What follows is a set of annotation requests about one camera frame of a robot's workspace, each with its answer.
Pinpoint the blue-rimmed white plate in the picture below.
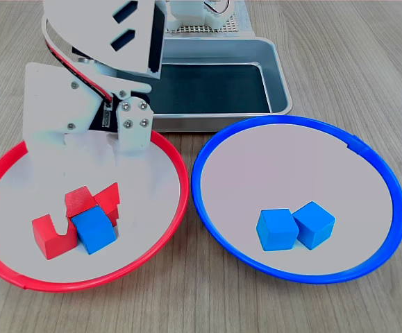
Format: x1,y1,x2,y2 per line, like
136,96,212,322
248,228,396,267
191,115,402,285

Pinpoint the blue cube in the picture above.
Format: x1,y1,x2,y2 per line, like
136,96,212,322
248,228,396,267
256,208,300,252
292,201,337,250
70,205,117,256

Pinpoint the black mat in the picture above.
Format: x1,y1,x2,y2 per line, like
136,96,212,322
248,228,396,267
151,63,271,114

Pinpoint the servo cable at arm base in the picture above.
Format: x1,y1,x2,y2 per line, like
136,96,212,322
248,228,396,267
203,0,233,15

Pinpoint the pale perforated plate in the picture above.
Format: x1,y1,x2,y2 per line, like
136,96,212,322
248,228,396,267
165,12,240,35

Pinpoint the red cube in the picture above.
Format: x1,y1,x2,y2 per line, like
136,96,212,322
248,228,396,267
64,186,99,219
94,182,121,228
31,214,79,261

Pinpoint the red black gripper servo cable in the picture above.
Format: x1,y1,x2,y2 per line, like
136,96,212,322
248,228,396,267
44,34,115,107

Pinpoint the steel tray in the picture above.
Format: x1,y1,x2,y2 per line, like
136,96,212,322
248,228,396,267
150,35,294,133

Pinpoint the red-rimmed white plate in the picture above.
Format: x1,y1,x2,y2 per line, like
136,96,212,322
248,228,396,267
0,128,190,293

